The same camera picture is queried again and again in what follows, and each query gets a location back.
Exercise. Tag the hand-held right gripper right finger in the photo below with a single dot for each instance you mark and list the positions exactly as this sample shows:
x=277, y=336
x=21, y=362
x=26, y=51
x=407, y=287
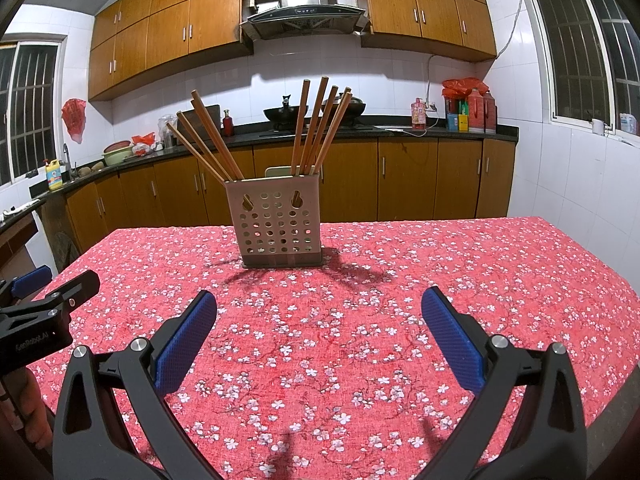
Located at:
x=452, y=335

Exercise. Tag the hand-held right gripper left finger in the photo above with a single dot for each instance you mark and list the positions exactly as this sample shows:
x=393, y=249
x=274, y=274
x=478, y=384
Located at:
x=185, y=340

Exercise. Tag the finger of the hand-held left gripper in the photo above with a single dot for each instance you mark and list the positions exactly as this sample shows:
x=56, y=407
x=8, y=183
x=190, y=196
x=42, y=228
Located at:
x=75, y=287
x=32, y=279

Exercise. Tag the beige perforated chopstick holder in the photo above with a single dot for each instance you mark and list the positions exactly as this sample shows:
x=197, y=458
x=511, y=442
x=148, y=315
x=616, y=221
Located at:
x=275, y=220

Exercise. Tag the person's left hand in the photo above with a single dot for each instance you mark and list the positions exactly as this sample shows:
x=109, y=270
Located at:
x=32, y=410

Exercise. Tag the white power strip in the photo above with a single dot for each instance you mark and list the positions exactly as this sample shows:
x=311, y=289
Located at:
x=20, y=208

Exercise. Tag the red floral tablecloth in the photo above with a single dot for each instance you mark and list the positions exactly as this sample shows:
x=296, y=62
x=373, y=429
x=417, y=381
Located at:
x=400, y=280

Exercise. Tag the yellow detergent bottle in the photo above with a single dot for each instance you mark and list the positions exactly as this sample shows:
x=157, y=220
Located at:
x=54, y=175

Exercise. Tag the metal faucet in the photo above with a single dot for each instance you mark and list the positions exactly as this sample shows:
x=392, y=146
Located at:
x=66, y=160

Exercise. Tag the green pot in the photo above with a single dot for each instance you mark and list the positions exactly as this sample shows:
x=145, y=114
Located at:
x=117, y=155

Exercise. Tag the red and white bag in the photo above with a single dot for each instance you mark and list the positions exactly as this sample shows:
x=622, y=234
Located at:
x=143, y=144

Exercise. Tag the wooden base cabinets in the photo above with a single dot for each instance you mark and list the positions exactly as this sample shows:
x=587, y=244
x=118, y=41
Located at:
x=410, y=175

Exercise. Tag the red plastic bag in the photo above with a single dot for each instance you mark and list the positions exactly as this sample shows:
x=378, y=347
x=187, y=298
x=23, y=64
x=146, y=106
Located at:
x=74, y=117

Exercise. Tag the barred window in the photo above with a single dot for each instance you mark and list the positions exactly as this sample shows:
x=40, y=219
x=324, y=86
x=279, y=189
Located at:
x=585, y=45
x=25, y=105

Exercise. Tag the clear plastic bag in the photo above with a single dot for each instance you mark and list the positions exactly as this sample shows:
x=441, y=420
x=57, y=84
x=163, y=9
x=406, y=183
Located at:
x=167, y=132

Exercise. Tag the pale green chair back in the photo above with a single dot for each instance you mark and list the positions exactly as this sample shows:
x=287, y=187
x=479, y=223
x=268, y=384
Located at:
x=280, y=171

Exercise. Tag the black kitchen countertop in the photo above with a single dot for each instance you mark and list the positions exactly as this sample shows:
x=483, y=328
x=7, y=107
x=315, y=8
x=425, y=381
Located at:
x=440, y=134

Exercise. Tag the small yellow box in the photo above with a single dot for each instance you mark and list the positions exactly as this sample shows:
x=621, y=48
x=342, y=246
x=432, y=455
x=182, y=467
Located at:
x=463, y=123

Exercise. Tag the small blue box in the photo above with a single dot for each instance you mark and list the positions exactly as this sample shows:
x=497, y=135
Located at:
x=453, y=122

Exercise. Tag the dark cutting board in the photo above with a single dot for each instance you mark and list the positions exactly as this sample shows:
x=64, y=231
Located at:
x=212, y=117

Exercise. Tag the gas stove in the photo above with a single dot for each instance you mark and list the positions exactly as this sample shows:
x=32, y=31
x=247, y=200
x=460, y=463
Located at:
x=370, y=129

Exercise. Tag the pink bottle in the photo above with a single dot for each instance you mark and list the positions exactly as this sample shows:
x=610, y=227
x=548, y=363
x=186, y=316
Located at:
x=419, y=114

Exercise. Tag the red gift carton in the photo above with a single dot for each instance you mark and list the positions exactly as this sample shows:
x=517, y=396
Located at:
x=476, y=112
x=490, y=114

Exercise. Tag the small green box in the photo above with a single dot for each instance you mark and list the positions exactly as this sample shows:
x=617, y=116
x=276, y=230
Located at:
x=464, y=108

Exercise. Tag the black wok with lid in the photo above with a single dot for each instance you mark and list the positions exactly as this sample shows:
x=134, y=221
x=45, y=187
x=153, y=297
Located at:
x=356, y=107

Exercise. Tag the white cup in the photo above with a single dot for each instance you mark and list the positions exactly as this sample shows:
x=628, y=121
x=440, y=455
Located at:
x=598, y=126

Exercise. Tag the white and blue box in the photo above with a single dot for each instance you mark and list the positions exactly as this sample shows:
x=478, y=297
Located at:
x=628, y=124

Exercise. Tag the steel range hood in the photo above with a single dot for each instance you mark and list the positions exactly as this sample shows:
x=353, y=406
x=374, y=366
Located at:
x=305, y=7

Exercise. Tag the wooden wall cabinet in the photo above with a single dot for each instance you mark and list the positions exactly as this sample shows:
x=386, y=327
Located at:
x=170, y=25
x=425, y=10

